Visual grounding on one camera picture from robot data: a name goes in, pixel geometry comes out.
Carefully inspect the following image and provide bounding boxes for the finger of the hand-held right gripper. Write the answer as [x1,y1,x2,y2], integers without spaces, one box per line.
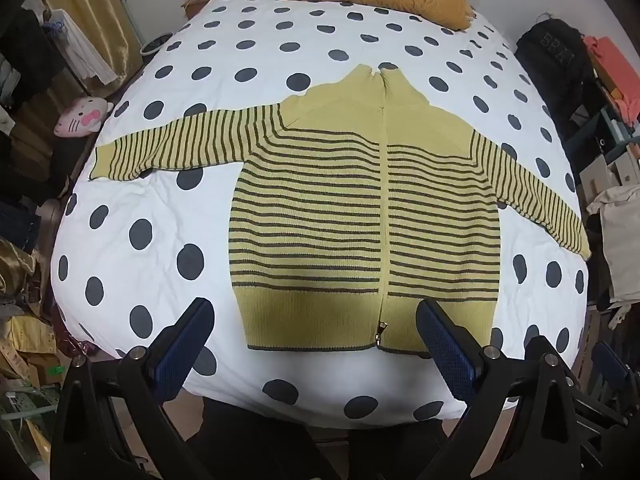
[591,341,632,387]

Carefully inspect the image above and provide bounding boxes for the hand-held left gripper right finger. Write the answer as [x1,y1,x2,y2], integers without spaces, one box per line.
[415,299,598,480]

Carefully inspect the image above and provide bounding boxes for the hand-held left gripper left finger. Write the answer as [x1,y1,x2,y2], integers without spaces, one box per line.
[50,297,341,480]

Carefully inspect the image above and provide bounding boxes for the yellow striped knit sweater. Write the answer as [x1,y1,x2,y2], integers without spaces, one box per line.
[89,64,592,356]

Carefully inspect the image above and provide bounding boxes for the beige cloth on right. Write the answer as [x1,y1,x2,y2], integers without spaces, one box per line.
[586,185,640,313]

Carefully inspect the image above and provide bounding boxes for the white polka dot blanket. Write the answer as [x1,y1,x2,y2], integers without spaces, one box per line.
[50,0,591,431]

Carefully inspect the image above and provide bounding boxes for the green plastic crate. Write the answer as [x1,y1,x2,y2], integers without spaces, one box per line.
[0,379,62,423]

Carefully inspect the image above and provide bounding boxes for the gold shiny fabric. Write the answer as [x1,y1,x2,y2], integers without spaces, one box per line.
[0,239,51,311]

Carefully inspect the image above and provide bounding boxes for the cardboard box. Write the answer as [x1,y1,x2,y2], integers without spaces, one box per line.
[579,140,640,197]

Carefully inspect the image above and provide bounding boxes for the folded blue jeans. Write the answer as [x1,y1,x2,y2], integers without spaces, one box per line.
[0,200,42,256]

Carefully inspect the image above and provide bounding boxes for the pink cat plush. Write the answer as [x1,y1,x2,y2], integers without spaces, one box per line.
[54,96,115,138]

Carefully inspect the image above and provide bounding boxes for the black backpack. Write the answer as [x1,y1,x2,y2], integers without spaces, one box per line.
[515,17,601,142]

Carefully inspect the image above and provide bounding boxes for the coral cloth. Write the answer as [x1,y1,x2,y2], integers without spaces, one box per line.
[584,35,640,128]

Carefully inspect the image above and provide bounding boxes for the white round bin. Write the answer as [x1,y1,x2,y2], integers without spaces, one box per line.
[141,32,174,57]

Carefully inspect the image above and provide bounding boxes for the white hanging cloth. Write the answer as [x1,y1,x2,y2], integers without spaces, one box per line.
[46,8,119,86]

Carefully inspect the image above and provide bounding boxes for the dark hanging clothes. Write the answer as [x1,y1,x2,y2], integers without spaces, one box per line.
[0,7,67,107]

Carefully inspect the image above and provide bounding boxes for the brown wooden basket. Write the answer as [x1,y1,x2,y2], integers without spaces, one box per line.
[181,0,217,22]

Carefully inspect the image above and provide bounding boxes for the gold curtain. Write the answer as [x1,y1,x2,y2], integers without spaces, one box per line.
[40,0,147,98]

